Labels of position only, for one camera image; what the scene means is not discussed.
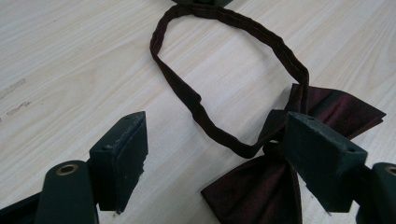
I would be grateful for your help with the black rack with wooden base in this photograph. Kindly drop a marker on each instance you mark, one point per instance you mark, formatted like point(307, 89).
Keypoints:
point(202, 2)

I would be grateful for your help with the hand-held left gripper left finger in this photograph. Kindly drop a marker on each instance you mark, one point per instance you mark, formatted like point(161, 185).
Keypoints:
point(120, 161)

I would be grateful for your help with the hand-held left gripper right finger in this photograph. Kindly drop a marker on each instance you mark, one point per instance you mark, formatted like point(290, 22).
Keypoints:
point(323, 161)

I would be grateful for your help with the dark maroon bow tie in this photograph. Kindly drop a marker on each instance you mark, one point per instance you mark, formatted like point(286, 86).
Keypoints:
point(258, 193)

